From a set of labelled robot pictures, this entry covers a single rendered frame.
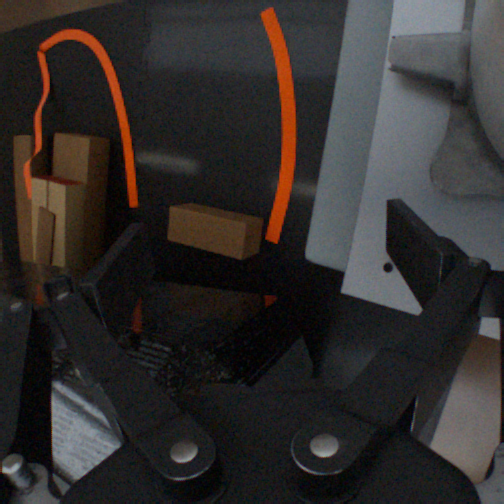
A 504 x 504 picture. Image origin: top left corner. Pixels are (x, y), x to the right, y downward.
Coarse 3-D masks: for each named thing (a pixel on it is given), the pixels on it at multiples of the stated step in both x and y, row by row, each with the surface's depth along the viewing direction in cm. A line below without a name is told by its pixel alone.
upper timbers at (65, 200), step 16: (48, 176) 160; (32, 192) 156; (48, 192) 152; (64, 192) 145; (80, 192) 152; (32, 208) 158; (48, 208) 154; (64, 208) 147; (80, 208) 154; (32, 224) 160; (64, 224) 149; (80, 224) 156; (64, 240) 151; (80, 240) 158; (64, 256) 153; (80, 256) 160
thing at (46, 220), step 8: (40, 208) 153; (40, 216) 154; (48, 216) 151; (40, 224) 155; (48, 224) 152; (40, 232) 156; (48, 232) 153; (40, 240) 157; (48, 240) 154; (40, 248) 158; (48, 248) 155; (40, 256) 160; (48, 256) 156; (48, 264) 158
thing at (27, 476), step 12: (12, 456) 8; (12, 468) 7; (24, 468) 8; (36, 468) 8; (12, 480) 7; (24, 480) 8; (36, 480) 8; (48, 480) 8; (12, 492) 8; (24, 492) 8; (36, 492) 8; (48, 492) 8; (60, 492) 8
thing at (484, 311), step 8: (448, 240) 16; (456, 248) 16; (456, 256) 15; (464, 256) 15; (496, 272) 13; (488, 280) 13; (496, 280) 13; (488, 288) 13; (496, 288) 13; (488, 296) 13; (496, 296) 13; (480, 304) 13; (488, 304) 13; (496, 304) 13; (480, 312) 13; (488, 312) 13; (496, 312) 13
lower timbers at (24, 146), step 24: (24, 144) 172; (72, 144) 152; (96, 144) 151; (72, 168) 155; (96, 168) 155; (24, 192) 178; (96, 192) 158; (24, 216) 182; (96, 216) 162; (24, 240) 186; (96, 240) 166
